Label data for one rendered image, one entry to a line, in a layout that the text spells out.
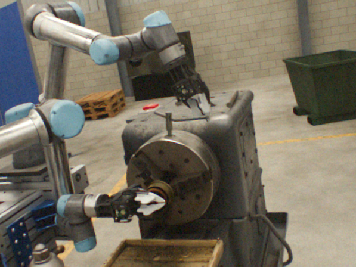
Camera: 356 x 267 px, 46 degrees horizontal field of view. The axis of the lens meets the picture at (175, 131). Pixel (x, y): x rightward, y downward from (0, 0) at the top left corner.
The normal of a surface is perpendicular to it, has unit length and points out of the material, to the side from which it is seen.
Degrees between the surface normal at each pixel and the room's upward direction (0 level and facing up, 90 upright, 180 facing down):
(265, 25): 90
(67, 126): 89
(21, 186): 90
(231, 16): 90
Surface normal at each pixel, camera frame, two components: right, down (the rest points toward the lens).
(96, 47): -0.62, 0.29
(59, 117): 0.67, 0.05
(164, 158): -0.30, 0.28
